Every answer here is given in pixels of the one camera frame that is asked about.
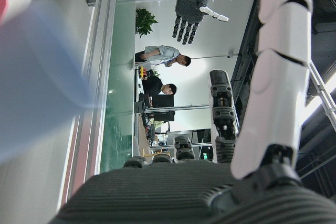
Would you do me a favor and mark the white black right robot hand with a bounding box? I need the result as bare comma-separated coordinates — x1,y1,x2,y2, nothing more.
51,0,336,224

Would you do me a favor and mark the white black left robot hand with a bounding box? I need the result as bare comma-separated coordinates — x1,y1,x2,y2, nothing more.
172,0,229,46

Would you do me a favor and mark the light blue plastic cup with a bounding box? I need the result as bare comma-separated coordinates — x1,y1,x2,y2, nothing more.
0,0,106,167

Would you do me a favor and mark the green potted plant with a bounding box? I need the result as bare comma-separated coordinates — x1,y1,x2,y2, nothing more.
135,8,159,38

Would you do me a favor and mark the person in grey-blue shirt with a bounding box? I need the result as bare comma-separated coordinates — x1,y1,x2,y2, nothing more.
134,45,192,68

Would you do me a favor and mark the green conveyor belt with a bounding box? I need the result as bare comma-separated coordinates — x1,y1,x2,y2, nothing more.
59,0,137,209

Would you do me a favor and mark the person in black shirt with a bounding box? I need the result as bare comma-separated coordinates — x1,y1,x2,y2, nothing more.
141,76,178,96

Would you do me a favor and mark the black monitor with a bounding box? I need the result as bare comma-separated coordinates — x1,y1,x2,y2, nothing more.
151,94,176,122

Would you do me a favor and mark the aluminium profile post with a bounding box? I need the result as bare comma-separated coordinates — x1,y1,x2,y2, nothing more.
135,104,211,112

